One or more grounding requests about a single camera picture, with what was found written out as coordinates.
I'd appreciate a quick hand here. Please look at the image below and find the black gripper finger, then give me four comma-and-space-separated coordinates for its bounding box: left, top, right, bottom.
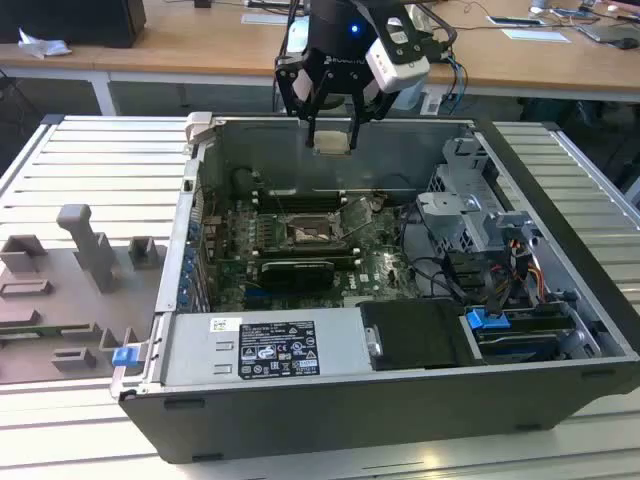
348, 74, 401, 151
274, 49, 329, 147

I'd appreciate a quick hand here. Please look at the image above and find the silver CPU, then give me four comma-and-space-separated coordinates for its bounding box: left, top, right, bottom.
312, 130, 353, 157

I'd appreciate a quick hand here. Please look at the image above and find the wooden desk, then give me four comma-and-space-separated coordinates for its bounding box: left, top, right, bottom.
0, 0, 640, 117

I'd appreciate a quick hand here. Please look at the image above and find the grey case latch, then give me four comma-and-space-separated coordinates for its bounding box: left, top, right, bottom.
183, 111, 217, 147

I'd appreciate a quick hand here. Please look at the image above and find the black RAM slots bank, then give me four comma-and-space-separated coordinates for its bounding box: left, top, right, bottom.
248, 244, 364, 269
253, 189, 349, 210

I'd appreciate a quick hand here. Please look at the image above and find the silver drive cage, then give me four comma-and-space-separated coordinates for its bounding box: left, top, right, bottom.
414, 137, 541, 256

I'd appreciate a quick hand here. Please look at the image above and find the green motherboard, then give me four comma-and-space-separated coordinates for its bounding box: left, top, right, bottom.
202, 192, 431, 311

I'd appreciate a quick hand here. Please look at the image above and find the white paper sheet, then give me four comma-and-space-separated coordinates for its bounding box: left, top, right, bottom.
501, 28, 572, 44

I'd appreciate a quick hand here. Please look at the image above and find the black graphics card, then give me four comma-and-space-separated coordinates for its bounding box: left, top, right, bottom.
259, 258, 335, 292

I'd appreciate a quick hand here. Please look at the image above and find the black box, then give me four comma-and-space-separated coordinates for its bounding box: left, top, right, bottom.
0, 0, 148, 49

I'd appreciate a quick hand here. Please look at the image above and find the black plastic shroud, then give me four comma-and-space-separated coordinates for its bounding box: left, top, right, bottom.
359, 299, 474, 372

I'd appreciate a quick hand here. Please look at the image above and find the grey laptop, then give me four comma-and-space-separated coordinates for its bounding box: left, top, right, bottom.
574, 20, 640, 49

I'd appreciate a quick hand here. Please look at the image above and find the hard disk in blue carrier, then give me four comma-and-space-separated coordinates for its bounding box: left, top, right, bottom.
464, 305, 576, 365

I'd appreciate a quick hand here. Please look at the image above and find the crumpled white paper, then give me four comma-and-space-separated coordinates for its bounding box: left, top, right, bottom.
17, 27, 72, 60

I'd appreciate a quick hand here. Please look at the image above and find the silver power supply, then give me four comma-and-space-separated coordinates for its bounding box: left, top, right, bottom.
162, 307, 374, 386

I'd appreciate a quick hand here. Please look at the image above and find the black open PC case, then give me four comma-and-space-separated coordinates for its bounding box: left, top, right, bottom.
114, 110, 640, 466

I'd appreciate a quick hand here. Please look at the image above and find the grey parts rack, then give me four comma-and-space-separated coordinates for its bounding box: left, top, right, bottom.
0, 203, 169, 386

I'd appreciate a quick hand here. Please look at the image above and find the green RAM stick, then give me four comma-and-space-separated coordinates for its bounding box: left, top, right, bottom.
0, 325, 69, 340

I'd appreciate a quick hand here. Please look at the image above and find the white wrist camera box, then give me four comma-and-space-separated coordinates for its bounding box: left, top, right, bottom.
364, 17, 432, 94

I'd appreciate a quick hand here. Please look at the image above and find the blue cable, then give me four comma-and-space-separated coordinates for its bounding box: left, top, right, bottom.
447, 54, 469, 117

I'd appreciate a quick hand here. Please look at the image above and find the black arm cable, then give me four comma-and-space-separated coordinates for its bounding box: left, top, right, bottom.
404, 0, 459, 66

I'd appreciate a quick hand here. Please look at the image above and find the black cable bundle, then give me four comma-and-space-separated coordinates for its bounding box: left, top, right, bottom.
398, 204, 459, 304

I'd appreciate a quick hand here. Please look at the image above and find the orange yellow wire bundle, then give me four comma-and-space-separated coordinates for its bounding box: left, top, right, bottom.
507, 238, 547, 302

